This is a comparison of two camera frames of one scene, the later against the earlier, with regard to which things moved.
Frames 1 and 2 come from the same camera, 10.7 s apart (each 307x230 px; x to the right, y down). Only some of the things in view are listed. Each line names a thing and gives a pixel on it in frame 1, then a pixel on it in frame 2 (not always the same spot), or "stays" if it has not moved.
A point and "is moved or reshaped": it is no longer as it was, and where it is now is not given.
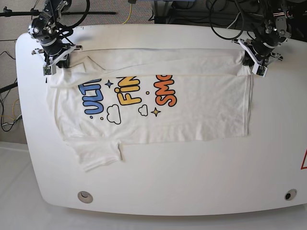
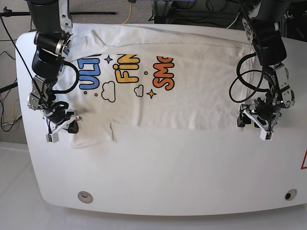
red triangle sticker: x=304 y=166 stays
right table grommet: x=290 y=194 stays
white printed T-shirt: x=104 y=97 is moved or reshaped
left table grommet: x=85 y=197 stays
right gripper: x=251 y=55 → x=265 y=113
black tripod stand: x=35 y=12 stays
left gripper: x=58 y=54 → x=57 y=117
